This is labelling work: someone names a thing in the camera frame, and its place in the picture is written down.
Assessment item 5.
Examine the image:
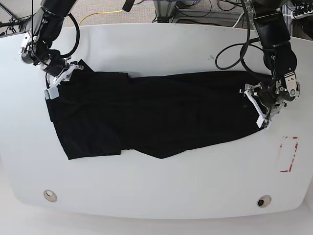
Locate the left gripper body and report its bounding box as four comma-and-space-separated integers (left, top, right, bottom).
239, 82, 287, 122

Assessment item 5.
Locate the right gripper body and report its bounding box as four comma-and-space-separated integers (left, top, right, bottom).
46, 62, 84, 88

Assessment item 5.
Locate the black T-shirt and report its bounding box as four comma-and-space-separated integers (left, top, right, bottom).
46, 66, 261, 160

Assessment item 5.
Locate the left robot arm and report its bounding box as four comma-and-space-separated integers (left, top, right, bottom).
217, 0, 300, 128

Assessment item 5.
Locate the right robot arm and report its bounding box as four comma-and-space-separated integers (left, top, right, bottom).
19, 0, 84, 88

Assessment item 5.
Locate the red tape rectangle marking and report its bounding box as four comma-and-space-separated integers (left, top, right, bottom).
276, 136, 299, 173

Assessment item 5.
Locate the white power strip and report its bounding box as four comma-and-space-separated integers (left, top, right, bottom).
291, 7, 313, 20

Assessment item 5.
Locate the right table grommet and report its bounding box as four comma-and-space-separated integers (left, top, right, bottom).
257, 195, 271, 208

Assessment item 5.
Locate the table grommet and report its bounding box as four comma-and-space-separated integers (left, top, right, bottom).
43, 190, 57, 203
257, 195, 271, 208

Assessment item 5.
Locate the left table grommet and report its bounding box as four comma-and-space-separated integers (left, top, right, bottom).
43, 190, 57, 203

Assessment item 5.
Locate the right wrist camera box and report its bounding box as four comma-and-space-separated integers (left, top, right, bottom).
44, 87, 59, 100

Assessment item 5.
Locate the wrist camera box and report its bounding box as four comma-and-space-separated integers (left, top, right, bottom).
44, 87, 59, 100
256, 116, 271, 129

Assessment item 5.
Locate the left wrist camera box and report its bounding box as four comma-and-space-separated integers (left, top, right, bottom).
256, 116, 271, 129

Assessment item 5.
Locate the yellow cable on floor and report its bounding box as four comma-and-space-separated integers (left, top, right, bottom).
78, 9, 123, 26

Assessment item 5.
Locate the aluminium table leg frame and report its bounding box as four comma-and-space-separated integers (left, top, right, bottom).
153, 0, 179, 23

